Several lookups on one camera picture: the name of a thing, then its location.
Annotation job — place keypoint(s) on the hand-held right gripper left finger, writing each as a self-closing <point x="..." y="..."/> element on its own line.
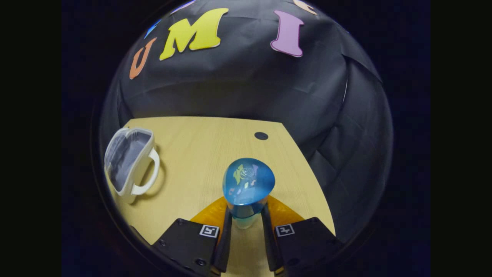
<point x="225" y="246"/>

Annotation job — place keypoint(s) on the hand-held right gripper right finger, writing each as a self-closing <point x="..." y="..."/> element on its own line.
<point x="269" y="246"/>

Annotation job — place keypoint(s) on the blue capped clear bottle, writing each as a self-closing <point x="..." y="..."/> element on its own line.
<point x="248" y="181"/>

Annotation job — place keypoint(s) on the white suitcase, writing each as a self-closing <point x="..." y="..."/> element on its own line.
<point x="128" y="161"/>

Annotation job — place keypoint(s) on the black table grommet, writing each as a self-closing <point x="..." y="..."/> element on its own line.
<point x="261" y="135"/>

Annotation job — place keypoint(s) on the black backdrop cloth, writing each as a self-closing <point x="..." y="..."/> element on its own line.
<point x="238" y="84"/>

